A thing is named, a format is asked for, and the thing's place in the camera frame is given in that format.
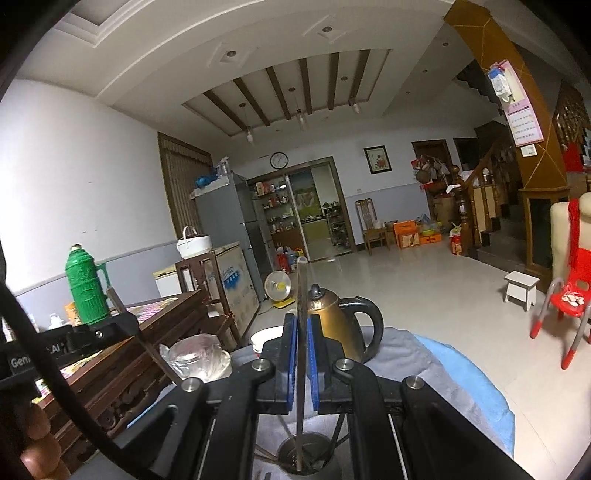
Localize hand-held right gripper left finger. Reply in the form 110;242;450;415
115;313;298;480

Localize grey tablecloth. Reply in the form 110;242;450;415
83;325;476;480

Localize red child chair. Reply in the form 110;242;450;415
530;263;591;370

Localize person's left hand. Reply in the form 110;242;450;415
21;401;70;480

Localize grey refrigerator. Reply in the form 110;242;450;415
194;172;275;301

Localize framed wall picture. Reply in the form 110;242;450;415
364;146;392;175

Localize wooden stair railing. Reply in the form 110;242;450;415
450;134;522;259

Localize dark wooden chair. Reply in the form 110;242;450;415
174;251;241;347

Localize black cable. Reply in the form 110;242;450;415
0;249;160;480

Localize small white fan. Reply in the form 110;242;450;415
264;271;296;309

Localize bunch of dark chopsticks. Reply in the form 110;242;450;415
256;413;349;464

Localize water jugs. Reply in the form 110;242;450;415
276;247;305;275

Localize white red-patterned bowl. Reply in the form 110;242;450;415
250;326;284;354

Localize small white stool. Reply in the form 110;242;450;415
503;271;540;312

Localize dark wooden sideboard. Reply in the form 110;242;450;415
32;288;243;472

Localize brown high-back chair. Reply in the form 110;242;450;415
355;198;389;256

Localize shelf with bottles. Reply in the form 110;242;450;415
252;178;301;250

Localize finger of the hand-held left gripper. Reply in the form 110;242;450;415
65;314;139;358

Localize white chest freezer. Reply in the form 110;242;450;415
153;242;259;328

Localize pink wall calendar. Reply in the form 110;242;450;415
487;60;546;147

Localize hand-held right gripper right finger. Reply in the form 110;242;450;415
308;316;536;480

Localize grey metal chopstick holder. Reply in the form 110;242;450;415
276;431;342;480

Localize slim dark chopstick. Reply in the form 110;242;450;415
295;258;309;474
106;287;183;386

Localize blue table cover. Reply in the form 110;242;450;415
416;335;515;457

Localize orange cardboard box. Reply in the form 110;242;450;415
393;220;421;250

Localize gold electric kettle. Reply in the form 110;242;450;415
307;285;385;363

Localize green thermos flask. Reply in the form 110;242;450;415
65;246;112;324

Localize checkered cloth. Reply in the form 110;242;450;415
115;295;178;324

